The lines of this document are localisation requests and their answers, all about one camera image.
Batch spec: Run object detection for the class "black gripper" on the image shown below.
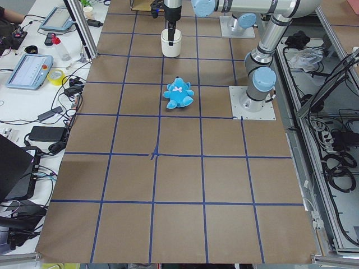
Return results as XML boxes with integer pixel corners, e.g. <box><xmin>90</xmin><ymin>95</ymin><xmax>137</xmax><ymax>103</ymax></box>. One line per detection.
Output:
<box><xmin>164</xmin><ymin>5</ymin><xmax>180</xmax><ymax>46</ymax></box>

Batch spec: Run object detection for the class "white trash can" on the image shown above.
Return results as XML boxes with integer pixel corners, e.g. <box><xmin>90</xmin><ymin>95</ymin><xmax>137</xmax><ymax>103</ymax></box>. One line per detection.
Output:
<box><xmin>160</xmin><ymin>29</ymin><xmax>182</xmax><ymax>58</ymax></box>

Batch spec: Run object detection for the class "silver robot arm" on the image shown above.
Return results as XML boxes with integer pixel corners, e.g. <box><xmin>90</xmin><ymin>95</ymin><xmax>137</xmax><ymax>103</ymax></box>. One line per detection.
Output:
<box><xmin>157</xmin><ymin>1</ymin><xmax>279</xmax><ymax>43</ymax></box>
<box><xmin>191</xmin><ymin>0</ymin><xmax>321</xmax><ymax>113</ymax></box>

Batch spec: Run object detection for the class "blue plush teddy bear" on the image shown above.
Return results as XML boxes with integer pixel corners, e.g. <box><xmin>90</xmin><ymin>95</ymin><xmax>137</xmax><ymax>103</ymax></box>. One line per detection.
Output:
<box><xmin>163</xmin><ymin>76</ymin><xmax>194</xmax><ymax>109</ymax></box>

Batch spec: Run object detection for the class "white paper cup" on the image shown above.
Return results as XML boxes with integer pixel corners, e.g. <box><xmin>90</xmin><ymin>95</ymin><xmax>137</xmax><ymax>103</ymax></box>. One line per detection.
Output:
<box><xmin>83</xmin><ymin>6</ymin><xmax>94</xmax><ymax>20</ymax></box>

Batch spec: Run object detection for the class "far blue teach pendant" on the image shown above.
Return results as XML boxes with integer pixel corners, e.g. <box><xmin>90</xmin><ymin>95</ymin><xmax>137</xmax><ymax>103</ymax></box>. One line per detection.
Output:
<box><xmin>39</xmin><ymin>7</ymin><xmax>73</xmax><ymax>33</ymax></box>

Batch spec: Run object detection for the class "blue teach pendant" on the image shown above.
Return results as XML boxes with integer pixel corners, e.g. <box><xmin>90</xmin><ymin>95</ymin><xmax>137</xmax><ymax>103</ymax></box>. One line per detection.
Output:
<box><xmin>39</xmin><ymin>7</ymin><xmax>73</xmax><ymax>33</ymax></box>
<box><xmin>5</xmin><ymin>54</ymin><xmax>53</xmax><ymax>90</ymax></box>

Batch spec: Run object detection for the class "clear bottle red cap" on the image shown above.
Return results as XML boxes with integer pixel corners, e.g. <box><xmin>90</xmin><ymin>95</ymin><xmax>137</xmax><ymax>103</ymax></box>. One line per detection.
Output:
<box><xmin>52</xmin><ymin>34</ymin><xmax>71</xmax><ymax>61</ymax></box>

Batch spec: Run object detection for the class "black phone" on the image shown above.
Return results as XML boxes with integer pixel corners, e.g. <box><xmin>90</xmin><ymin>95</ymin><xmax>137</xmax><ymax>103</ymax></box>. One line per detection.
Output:
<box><xmin>44</xmin><ymin>33</ymin><xmax>55</xmax><ymax>47</ymax></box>

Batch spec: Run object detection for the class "yellow tape roll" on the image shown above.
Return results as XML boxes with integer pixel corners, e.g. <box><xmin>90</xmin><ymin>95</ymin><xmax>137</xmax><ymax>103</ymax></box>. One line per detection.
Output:
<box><xmin>47</xmin><ymin>69</ymin><xmax>65</xmax><ymax>86</ymax></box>

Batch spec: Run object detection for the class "near blue teach pendant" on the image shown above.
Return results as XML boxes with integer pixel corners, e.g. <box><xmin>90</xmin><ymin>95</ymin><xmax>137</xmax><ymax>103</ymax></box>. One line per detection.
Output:
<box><xmin>5</xmin><ymin>54</ymin><xmax>53</xmax><ymax>90</ymax></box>

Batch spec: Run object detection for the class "black power adapter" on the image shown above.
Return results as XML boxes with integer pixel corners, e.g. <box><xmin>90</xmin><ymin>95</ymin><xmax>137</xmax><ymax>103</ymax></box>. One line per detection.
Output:
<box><xmin>29</xmin><ymin>126</ymin><xmax>66</xmax><ymax>142</ymax></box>

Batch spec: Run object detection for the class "black laptop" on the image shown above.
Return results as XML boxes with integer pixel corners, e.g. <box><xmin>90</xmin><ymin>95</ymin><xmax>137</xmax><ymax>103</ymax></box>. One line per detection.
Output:
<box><xmin>1</xmin><ymin>136</ymin><xmax>40</xmax><ymax>202</ymax></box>

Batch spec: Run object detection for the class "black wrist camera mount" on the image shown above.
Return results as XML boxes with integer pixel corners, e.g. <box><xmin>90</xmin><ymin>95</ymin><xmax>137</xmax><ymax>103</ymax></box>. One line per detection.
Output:
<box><xmin>150</xmin><ymin>0</ymin><xmax>163</xmax><ymax>18</ymax></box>

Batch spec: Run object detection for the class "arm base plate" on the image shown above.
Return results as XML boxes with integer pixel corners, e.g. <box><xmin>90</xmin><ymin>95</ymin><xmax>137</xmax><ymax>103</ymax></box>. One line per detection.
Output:
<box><xmin>229</xmin><ymin>86</ymin><xmax>276</xmax><ymax>120</ymax></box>
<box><xmin>219</xmin><ymin>13</ymin><xmax>256</xmax><ymax>39</ymax></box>

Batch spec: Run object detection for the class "aluminium frame post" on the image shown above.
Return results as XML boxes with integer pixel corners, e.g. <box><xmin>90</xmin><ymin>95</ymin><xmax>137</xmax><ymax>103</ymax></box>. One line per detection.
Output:
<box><xmin>63</xmin><ymin>0</ymin><xmax>98</xmax><ymax>59</ymax></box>

